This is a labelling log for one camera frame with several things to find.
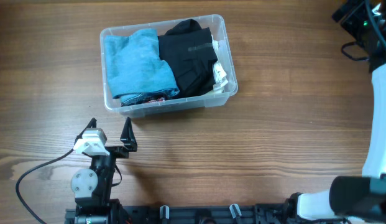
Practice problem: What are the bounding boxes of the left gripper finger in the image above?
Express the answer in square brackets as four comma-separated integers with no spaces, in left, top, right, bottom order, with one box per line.
[75,118,97,140]
[120,117,137,152]

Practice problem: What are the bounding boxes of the plaid shirt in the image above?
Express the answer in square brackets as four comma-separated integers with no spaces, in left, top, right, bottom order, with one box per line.
[145,97,166,103]

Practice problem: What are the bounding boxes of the blue jeans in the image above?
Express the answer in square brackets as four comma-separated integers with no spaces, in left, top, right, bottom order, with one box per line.
[104,29,180,106]

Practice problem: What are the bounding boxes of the clear plastic storage container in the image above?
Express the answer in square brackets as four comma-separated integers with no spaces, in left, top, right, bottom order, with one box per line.
[99,14,238,118]

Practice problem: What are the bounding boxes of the black garment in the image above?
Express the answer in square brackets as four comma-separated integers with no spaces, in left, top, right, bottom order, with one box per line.
[159,19,218,98]

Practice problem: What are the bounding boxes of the white printed t-shirt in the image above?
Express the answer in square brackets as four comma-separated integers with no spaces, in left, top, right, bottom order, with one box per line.
[212,39,228,90]

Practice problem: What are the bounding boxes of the cream cloth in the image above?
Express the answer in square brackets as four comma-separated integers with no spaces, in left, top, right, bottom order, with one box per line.
[204,89,224,96]

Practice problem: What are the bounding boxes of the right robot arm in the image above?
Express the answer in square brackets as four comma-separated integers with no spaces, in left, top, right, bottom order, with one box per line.
[278,0,386,223]

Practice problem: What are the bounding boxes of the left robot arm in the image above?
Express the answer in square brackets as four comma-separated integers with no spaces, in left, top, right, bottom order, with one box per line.
[65,118,137,224]

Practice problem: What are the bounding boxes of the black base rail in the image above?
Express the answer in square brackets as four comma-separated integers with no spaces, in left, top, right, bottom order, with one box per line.
[64,203,305,224]

